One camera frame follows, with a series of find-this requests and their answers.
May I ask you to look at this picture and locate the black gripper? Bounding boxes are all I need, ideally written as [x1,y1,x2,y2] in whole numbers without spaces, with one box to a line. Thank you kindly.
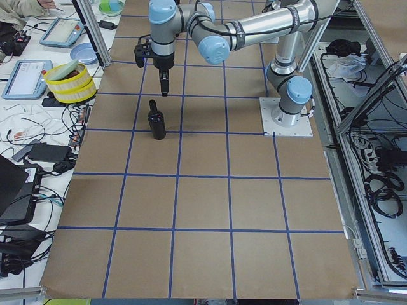
[153,54,174,96]

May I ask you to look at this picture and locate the dark wine bottle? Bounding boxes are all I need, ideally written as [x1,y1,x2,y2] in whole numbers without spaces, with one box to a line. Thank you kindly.
[148,100,166,140]

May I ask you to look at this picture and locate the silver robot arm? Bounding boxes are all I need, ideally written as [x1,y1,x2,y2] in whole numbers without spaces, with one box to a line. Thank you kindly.
[134,1,338,96]

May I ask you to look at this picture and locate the yellow bamboo steamer basket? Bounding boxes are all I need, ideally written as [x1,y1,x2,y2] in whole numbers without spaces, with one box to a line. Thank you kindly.
[43,60,97,104]

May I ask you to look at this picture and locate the light blue plate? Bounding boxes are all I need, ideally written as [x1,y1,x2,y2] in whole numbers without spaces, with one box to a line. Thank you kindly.
[70,43,98,65]

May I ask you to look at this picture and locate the green plate with cups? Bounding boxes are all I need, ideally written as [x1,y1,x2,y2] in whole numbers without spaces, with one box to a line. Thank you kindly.
[98,0,124,17]

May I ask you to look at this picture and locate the upper blue teach pendant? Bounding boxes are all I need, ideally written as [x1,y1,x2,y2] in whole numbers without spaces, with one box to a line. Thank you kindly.
[39,18,85,48]

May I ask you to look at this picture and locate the blue teach pendant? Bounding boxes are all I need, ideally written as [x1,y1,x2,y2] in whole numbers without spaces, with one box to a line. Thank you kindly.
[39,18,85,48]
[2,60,53,100]

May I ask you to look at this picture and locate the lower blue teach pendant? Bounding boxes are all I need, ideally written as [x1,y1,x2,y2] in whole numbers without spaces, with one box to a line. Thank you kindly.
[2,60,53,100]

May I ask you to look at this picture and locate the black power adapter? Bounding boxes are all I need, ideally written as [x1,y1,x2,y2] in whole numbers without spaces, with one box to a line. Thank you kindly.
[28,144,71,163]

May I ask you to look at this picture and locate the person in beige jacket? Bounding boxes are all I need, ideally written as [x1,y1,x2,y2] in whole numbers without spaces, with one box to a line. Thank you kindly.
[1,0,56,30]

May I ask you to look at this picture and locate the black laptop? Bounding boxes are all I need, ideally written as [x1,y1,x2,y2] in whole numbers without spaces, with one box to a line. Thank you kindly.
[1,156,43,226]

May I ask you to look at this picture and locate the crumpled white cloth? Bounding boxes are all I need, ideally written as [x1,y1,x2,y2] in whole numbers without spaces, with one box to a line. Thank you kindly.
[327,55,367,81]

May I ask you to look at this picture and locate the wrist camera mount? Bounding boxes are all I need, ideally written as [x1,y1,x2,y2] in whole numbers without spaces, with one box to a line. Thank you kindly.
[134,34,151,68]

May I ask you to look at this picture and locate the aluminium frame post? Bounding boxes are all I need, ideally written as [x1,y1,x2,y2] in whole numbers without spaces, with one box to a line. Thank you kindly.
[72,0,111,69]

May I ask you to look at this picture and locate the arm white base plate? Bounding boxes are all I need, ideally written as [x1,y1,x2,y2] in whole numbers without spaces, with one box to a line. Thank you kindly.
[259,97,313,138]

